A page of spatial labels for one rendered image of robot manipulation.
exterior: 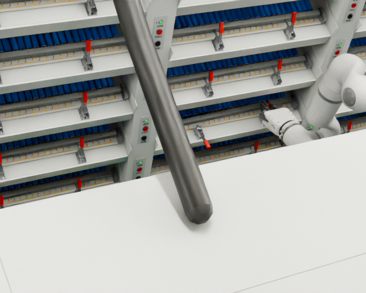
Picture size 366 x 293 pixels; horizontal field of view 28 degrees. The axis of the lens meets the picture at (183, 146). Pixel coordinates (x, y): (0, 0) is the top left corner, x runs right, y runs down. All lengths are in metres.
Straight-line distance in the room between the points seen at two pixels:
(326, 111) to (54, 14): 0.88
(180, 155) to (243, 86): 1.89
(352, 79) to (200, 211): 1.49
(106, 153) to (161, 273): 1.87
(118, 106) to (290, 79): 0.64
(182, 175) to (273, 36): 1.83
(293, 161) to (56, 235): 0.25
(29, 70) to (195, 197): 1.55
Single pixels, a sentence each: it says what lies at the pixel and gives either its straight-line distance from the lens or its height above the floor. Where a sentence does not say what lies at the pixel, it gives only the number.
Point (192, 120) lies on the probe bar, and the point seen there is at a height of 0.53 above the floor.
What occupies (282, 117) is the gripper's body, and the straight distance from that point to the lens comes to 2.56.
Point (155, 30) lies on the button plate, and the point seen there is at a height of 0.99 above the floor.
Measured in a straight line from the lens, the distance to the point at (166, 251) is 0.61.
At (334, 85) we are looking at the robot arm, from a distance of 2.24.
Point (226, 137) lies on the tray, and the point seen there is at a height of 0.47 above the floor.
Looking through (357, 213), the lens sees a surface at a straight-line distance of 0.69.
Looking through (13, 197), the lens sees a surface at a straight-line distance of 2.54.
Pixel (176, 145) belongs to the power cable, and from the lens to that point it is 0.64.
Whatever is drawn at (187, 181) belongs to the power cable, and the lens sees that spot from 0.63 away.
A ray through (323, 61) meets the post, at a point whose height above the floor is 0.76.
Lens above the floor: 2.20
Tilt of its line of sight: 43 degrees down
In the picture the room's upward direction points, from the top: 11 degrees clockwise
